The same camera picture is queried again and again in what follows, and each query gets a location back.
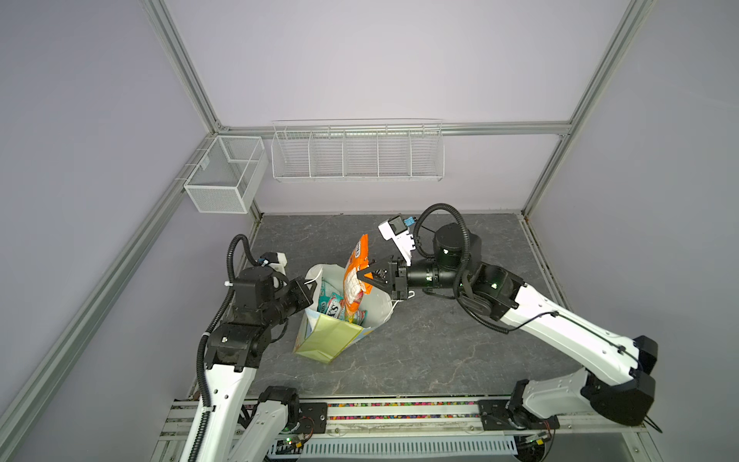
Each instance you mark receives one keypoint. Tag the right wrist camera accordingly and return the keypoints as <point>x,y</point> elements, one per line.
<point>398,229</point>

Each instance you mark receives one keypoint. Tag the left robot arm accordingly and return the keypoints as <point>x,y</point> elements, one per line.
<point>259,298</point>

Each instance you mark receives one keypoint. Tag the orange Fox's candy bag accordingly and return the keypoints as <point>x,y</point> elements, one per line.
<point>354,288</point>

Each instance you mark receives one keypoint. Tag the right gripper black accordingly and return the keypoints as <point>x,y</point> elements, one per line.
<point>394,285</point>

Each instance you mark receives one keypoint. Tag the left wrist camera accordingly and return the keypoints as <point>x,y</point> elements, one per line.
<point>277,263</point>

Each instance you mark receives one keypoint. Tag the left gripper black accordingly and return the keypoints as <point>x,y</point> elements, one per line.
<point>304,298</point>

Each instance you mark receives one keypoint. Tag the white mesh box basket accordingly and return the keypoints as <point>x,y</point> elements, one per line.
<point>228,175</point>

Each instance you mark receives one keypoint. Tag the long white wire basket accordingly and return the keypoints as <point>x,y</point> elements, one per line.
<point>358,150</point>

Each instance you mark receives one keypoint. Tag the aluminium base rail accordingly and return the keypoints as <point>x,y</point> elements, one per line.
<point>427,427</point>

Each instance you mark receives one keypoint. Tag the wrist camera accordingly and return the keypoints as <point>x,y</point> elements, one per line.
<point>277,263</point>
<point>398,229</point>

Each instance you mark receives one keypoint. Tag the Fox's mint blossom candy bag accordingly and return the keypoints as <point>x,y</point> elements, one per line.
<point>331,304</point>

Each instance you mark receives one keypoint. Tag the illustrated paper gift bag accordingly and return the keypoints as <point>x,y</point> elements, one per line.
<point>327,329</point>

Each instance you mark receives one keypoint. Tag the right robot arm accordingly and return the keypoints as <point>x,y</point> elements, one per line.
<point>441,257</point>

